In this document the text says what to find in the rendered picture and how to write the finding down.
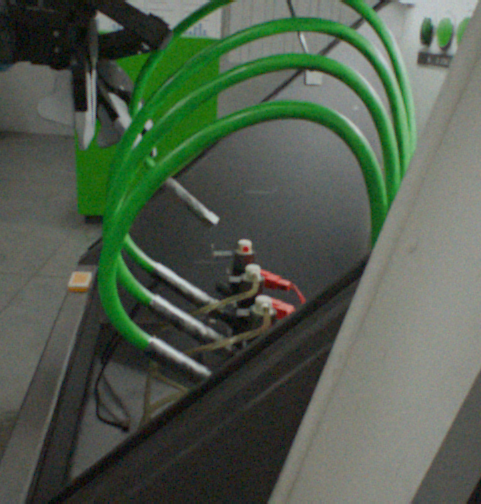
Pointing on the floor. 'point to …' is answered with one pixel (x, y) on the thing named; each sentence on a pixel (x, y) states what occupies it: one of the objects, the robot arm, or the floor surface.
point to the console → (411, 310)
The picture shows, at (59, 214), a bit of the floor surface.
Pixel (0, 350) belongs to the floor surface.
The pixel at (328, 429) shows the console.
